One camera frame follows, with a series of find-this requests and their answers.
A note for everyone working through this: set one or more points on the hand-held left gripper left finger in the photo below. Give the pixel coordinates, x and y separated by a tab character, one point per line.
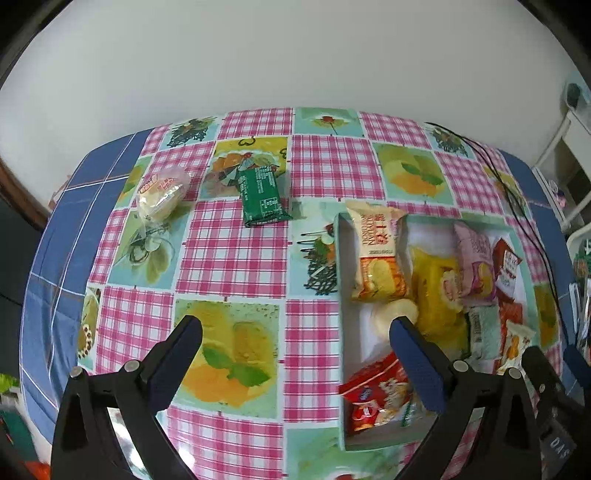
171	369

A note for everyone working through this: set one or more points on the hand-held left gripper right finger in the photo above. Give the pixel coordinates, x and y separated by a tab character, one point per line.
415	364

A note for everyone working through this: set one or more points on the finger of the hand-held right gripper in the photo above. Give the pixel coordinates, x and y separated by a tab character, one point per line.
576	364
541	371

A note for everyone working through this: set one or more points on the white snack packet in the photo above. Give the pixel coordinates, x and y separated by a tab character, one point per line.
517	346

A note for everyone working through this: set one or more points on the red snack packet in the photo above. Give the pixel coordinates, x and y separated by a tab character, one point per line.
374	401

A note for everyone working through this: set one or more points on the white box tray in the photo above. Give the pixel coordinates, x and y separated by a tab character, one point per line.
364	332

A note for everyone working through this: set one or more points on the orange patterned snack packet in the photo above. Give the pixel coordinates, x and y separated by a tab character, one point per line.
510	316

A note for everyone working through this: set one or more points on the yellow clear cake packet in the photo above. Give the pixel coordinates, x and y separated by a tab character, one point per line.
434	295

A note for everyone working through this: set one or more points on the brown milk biscuit packet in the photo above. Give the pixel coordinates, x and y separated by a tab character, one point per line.
508	272

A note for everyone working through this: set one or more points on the purple roll cake packet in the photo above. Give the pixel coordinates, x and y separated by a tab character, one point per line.
475	263

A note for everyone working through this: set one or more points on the beige roll cake packet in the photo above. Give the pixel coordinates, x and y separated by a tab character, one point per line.
378	249

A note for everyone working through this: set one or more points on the pale yellow cake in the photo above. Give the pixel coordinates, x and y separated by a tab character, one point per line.
392	314

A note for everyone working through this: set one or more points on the light green snack packet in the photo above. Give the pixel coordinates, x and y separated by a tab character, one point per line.
485	332

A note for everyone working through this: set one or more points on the pile of colourful items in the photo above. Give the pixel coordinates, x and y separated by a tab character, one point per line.
581	295

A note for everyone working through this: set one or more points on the pink plaid tablecloth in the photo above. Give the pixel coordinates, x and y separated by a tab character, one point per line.
231	249

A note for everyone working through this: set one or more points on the blue bed sheet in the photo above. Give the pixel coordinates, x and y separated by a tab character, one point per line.
51	277

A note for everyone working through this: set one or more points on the teal bag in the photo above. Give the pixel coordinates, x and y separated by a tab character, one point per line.
16	429

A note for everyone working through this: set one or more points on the clear packet with pale bun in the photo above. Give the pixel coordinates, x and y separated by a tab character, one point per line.
161	196

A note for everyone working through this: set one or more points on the dark green snack packet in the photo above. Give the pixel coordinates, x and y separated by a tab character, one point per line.
261	198

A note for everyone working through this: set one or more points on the white shelf unit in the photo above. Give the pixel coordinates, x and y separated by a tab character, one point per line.
572	138

